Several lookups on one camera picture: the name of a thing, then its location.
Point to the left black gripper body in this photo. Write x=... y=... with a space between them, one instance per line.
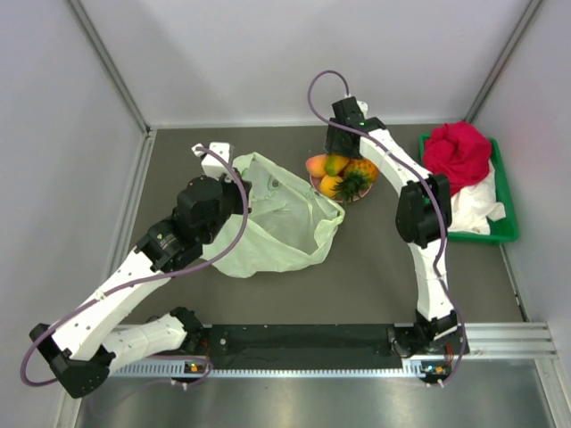
x=233 y=203

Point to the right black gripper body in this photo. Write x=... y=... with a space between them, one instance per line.
x=335 y=144

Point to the orange green mango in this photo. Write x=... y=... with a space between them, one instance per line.
x=335 y=164

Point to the toy pineapple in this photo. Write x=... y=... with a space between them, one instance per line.
x=356 y=171

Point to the yellow orange fruit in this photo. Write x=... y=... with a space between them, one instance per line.
x=330 y=186

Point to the pale green plastic bag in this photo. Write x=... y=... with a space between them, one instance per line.
x=291 y=226

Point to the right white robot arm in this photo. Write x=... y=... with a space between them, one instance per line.
x=423 y=212

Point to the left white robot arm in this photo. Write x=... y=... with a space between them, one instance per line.
x=85 y=347

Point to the pink peach fruit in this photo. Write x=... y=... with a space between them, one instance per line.
x=316 y=165

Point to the pink plate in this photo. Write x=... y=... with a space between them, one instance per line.
x=341 y=197

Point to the red cloth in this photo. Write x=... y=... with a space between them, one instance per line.
x=460 y=152

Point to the white cloth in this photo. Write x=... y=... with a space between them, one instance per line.
x=475 y=206

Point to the green plastic tray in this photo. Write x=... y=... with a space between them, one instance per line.
x=504 y=230

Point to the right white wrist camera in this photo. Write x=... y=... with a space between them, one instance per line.
x=356 y=104

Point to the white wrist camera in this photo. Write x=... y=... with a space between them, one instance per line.
x=356 y=104
x=216 y=161

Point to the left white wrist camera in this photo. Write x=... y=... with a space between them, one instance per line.
x=216 y=161

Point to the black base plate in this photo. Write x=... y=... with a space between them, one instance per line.
x=305 y=347

